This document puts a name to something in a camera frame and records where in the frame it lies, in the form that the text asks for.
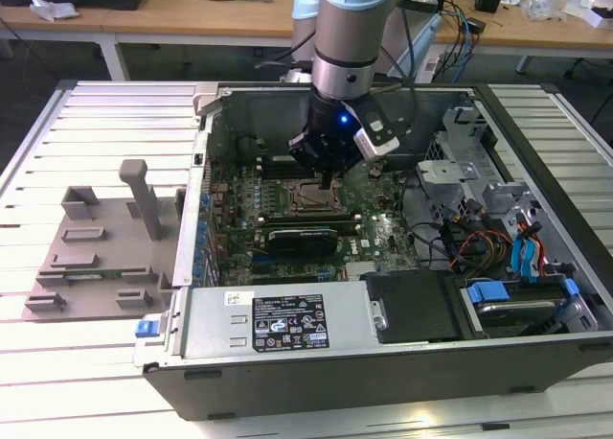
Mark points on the silver metal drive cage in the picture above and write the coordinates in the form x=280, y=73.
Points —
x=445, y=170

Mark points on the black graphics card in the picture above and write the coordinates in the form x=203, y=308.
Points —
x=299, y=242

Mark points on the clear plastic bags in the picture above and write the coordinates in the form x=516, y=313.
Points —
x=546, y=3

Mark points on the CPU socket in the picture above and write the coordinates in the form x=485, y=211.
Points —
x=292, y=210

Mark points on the black RAM slot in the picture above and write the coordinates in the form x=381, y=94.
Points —
x=273, y=160
x=306, y=223
x=273, y=165
x=306, y=219
x=273, y=173
x=347, y=229
x=273, y=169
x=306, y=215

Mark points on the small black adapter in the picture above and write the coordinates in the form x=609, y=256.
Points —
x=476, y=25

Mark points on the grey power supply unit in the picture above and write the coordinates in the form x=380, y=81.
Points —
x=213, y=316

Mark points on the white box red label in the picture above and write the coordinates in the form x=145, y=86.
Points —
x=426, y=70

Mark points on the green RAM stick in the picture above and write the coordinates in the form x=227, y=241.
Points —
x=107, y=273

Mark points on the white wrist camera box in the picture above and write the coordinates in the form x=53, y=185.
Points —
x=378, y=144

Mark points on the white red package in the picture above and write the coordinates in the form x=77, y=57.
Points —
x=596, y=3

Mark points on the green motherboard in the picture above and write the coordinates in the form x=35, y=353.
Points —
x=373, y=228

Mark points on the black open PC case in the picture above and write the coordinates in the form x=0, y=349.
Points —
x=383, y=379

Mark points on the grey plastic parts rack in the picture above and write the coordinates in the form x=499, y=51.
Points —
x=115, y=261

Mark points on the blue expansion slot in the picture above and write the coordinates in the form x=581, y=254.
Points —
x=261, y=258

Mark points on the silver chipset heatsink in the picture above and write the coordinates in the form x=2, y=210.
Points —
x=359, y=271

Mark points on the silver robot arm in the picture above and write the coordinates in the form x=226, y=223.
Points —
x=342, y=36

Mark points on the blue case release latch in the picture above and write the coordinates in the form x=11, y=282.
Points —
x=146, y=329

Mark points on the black plastic drive cover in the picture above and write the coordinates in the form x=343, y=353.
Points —
x=407, y=309

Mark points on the crumpled white paper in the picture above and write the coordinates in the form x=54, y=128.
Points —
x=50, y=10

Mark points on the hard disk in blue carrier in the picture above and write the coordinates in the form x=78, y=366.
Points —
x=488, y=294

